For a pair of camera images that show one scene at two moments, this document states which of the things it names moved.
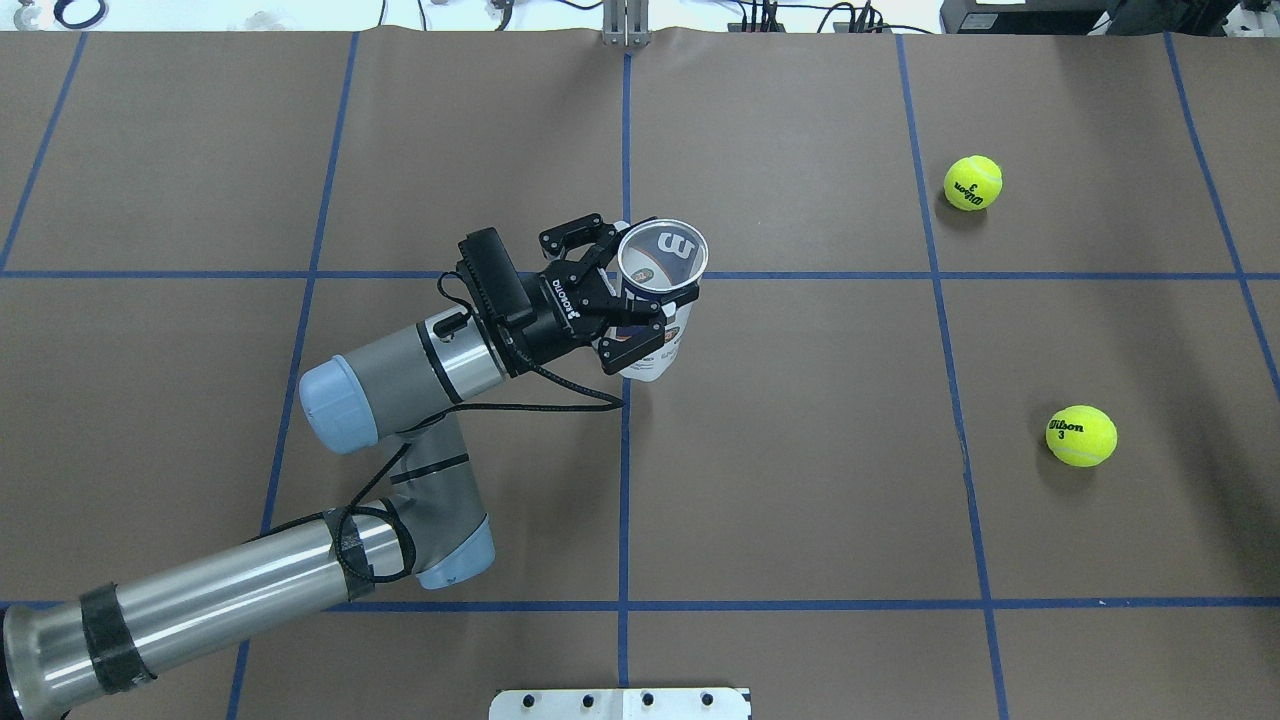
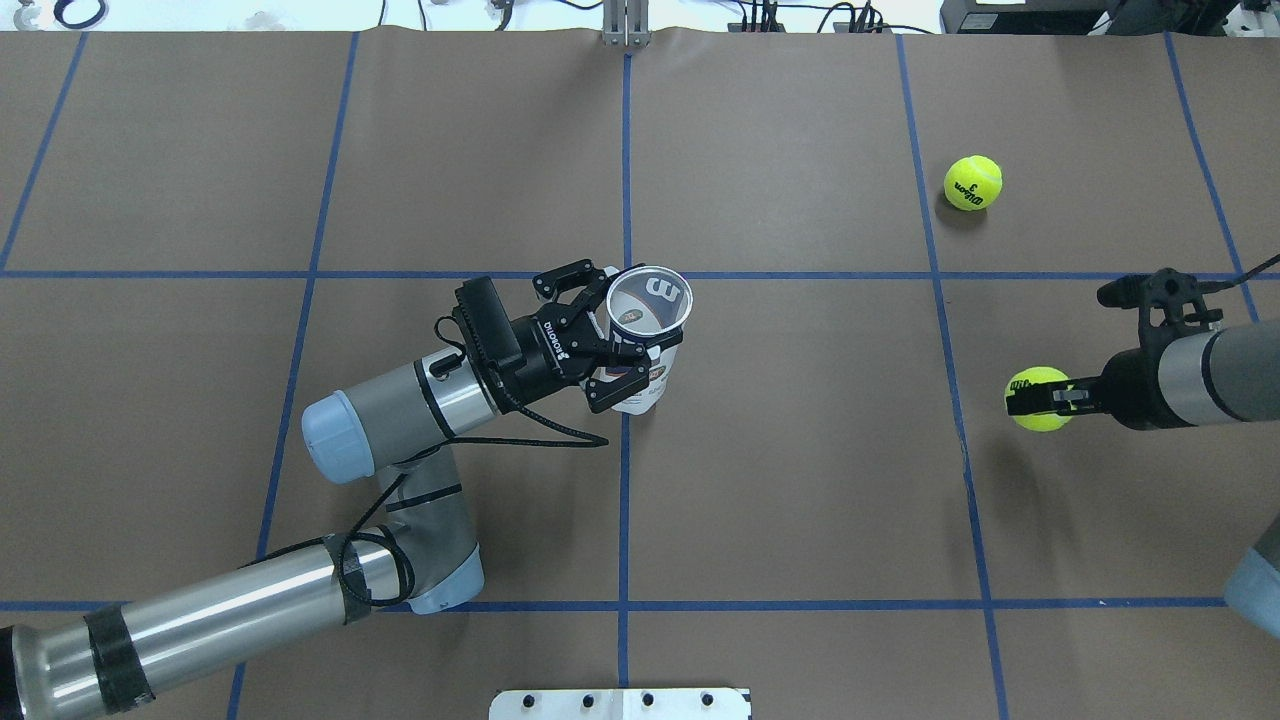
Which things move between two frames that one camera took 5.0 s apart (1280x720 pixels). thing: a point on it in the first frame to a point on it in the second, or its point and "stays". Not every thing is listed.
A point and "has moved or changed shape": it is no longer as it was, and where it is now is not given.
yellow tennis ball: (1082, 435) to (1043, 421)
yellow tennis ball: (973, 183) stays
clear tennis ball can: (660, 261) has moved or changed shape
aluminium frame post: (626, 23) stays
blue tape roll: (59, 9) stays
